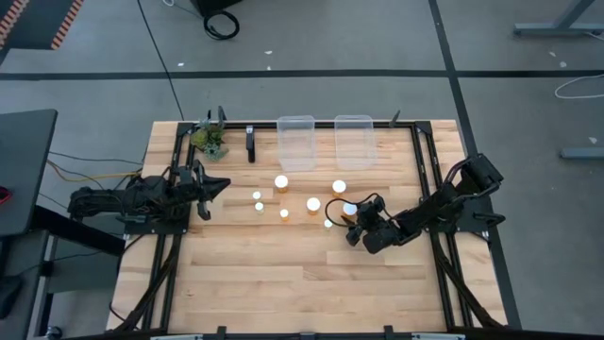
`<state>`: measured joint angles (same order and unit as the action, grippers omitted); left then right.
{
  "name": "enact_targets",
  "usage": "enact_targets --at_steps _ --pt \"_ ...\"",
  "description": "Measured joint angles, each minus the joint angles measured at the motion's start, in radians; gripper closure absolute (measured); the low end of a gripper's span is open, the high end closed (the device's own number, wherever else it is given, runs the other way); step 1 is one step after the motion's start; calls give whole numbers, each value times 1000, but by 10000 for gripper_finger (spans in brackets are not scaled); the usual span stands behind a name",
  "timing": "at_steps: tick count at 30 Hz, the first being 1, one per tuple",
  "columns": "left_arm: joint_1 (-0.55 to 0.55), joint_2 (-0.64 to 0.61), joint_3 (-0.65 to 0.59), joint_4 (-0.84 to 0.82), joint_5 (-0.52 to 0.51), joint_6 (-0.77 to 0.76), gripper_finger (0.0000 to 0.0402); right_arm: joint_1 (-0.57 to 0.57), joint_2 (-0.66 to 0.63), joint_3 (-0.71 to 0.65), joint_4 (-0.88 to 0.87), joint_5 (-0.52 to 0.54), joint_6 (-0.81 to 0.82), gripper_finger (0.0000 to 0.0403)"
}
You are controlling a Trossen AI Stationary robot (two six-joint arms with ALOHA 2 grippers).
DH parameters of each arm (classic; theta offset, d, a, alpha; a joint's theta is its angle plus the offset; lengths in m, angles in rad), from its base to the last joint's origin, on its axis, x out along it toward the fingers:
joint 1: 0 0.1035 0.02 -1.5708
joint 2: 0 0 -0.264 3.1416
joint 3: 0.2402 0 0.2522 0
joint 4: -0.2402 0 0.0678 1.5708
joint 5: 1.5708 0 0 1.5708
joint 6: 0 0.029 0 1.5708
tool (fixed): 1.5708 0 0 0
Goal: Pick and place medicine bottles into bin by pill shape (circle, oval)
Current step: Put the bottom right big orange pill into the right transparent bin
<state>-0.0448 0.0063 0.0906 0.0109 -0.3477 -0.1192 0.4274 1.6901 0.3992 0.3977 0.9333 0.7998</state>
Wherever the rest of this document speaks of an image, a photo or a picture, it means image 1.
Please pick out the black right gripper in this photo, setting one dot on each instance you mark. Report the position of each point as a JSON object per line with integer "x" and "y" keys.
{"x": 368, "y": 217}

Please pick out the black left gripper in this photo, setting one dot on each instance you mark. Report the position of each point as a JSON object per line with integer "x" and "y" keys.
{"x": 194, "y": 189}

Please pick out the large orange pill bottle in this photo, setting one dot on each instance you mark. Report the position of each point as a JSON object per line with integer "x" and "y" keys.
{"x": 281, "y": 181}
{"x": 313, "y": 204}
{"x": 339, "y": 187}
{"x": 349, "y": 209}

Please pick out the small yellow-green pill bottle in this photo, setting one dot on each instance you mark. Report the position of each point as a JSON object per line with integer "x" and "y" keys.
{"x": 256, "y": 195}
{"x": 259, "y": 206}
{"x": 328, "y": 224}

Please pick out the small orange pill bottle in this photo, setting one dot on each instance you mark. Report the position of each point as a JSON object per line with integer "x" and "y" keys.
{"x": 284, "y": 214}

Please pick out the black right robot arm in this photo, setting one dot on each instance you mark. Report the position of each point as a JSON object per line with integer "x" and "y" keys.
{"x": 424, "y": 210}

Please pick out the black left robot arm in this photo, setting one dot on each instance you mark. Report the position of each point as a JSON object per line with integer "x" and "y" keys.
{"x": 141, "y": 196}

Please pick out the clear plastic bin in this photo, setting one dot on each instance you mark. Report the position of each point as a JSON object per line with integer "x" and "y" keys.
{"x": 296, "y": 141}
{"x": 355, "y": 141}

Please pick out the green succulent plant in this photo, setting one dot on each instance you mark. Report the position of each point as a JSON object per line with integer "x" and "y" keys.
{"x": 210, "y": 141}

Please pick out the black desk crossbar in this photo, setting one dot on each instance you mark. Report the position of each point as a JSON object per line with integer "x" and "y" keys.
{"x": 80, "y": 231}

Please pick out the black box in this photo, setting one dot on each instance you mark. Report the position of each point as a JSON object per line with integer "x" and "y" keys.
{"x": 212, "y": 4}

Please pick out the black desk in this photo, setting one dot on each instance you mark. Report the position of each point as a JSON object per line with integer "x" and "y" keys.
{"x": 23, "y": 165}

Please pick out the red object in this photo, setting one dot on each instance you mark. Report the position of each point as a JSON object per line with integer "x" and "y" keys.
{"x": 4, "y": 196}

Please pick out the grey metal table foot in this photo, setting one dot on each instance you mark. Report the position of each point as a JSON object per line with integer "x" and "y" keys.
{"x": 582, "y": 153}

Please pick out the black mat with orange stripes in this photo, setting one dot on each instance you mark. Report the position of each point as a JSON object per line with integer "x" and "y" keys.
{"x": 33, "y": 23}

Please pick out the grey metal table leg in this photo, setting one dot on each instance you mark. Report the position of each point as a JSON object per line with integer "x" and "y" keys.
{"x": 557, "y": 29}

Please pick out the black table clamp bracket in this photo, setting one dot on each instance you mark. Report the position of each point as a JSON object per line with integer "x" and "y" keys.
{"x": 250, "y": 146}

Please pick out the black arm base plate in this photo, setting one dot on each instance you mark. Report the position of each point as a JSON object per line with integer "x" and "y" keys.
{"x": 156, "y": 229}
{"x": 472, "y": 221}

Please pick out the black aluminium table frame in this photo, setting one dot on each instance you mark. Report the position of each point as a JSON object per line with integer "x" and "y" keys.
{"x": 330, "y": 125}

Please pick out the white strip bracket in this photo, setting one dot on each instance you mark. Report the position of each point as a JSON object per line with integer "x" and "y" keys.
{"x": 177, "y": 337}
{"x": 439, "y": 337}

